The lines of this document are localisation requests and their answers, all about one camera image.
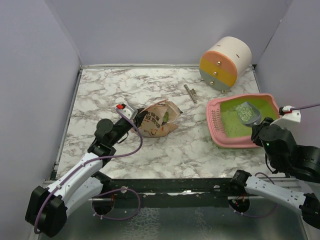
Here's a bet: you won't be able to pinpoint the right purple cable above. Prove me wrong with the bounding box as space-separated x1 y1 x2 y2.
289 102 320 111

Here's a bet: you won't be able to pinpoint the round pastel drawer cabinet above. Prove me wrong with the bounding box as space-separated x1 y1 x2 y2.
199 36 252 92

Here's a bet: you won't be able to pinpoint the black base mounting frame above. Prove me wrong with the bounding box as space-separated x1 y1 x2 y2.
92 176 248 215

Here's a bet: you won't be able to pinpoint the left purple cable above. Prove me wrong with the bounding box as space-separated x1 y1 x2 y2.
33 107 145 235

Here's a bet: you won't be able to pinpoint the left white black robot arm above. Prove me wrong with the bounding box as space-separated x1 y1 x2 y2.
25 111 147 238

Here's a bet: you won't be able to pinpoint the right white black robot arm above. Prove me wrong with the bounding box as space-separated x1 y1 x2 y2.
229 117 320 229

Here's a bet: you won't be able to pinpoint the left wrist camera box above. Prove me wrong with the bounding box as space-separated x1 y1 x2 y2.
116 103 138 121

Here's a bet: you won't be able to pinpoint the metal bag sealing clip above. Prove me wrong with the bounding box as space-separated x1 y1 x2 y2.
183 84 198 104

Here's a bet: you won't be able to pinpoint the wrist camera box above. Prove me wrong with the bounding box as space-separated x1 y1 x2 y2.
116 103 138 121
271 105 301 130

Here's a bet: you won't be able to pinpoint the green litter pellets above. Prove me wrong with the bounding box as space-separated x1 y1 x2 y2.
235 104 254 122

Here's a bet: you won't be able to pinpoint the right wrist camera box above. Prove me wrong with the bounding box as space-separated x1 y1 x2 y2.
271 105 301 130

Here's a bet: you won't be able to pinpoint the pink green litter box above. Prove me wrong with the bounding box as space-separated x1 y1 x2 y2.
206 93 280 149

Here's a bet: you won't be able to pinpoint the pink cat litter bag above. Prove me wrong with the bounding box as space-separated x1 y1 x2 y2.
138 99 183 138

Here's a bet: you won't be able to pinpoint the purple cable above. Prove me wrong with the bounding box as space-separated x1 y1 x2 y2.
33 107 145 235
289 102 320 111

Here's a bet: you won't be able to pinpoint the grey metal litter scoop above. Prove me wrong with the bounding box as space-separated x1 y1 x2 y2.
235 101 262 127

